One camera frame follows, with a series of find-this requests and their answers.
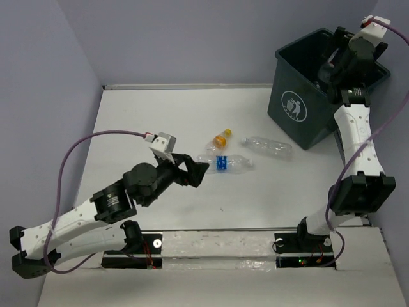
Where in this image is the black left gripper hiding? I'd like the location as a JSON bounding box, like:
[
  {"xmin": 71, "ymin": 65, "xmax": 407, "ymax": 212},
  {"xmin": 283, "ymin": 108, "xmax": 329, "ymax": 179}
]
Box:
[{"xmin": 141, "ymin": 152, "xmax": 210, "ymax": 207}]

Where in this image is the small bottle yellow cap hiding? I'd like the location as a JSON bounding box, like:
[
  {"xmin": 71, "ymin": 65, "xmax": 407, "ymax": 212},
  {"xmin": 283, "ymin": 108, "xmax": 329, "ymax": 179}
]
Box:
[{"xmin": 204, "ymin": 129, "xmax": 232, "ymax": 156}]

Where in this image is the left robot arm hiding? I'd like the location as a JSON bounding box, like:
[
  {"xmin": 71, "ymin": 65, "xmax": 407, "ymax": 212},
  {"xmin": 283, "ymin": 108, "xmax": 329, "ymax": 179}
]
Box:
[{"xmin": 9, "ymin": 153, "xmax": 209, "ymax": 279}]

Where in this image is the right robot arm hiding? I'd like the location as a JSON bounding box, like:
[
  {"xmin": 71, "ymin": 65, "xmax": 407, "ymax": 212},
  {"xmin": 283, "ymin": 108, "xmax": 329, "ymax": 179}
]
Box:
[{"xmin": 294, "ymin": 22, "xmax": 396, "ymax": 251}]

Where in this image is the dark green plastic bin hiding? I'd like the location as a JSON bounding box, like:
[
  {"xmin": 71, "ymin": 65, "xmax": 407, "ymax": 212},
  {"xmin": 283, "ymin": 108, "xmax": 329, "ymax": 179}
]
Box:
[{"xmin": 268, "ymin": 28, "xmax": 390, "ymax": 150}]

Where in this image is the clear bottle blue label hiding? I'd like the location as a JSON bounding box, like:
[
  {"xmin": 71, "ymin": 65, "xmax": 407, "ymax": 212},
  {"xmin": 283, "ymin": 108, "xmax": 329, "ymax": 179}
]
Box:
[{"xmin": 196, "ymin": 155, "xmax": 254, "ymax": 174}]

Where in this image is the large clear unlabeled bottle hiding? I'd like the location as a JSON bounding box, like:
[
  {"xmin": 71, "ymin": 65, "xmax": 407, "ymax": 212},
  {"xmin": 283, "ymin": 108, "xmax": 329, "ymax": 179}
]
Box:
[{"xmin": 240, "ymin": 136, "xmax": 293, "ymax": 159}]

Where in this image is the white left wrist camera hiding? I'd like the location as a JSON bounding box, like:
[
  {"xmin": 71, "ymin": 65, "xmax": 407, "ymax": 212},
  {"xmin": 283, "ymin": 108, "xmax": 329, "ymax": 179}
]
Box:
[{"xmin": 144, "ymin": 132, "xmax": 176, "ymax": 164}]

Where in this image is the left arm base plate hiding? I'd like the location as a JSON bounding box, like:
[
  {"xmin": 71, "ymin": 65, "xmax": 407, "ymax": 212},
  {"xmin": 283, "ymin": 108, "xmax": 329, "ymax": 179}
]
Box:
[{"xmin": 101, "ymin": 232, "xmax": 163, "ymax": 269}]

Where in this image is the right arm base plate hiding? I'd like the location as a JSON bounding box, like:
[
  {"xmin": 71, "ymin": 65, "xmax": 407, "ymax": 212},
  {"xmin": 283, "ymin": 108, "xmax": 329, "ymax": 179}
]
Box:
[{"xmin": 272, "ymin": 232, "xmax": 336, "ymax": 269}]

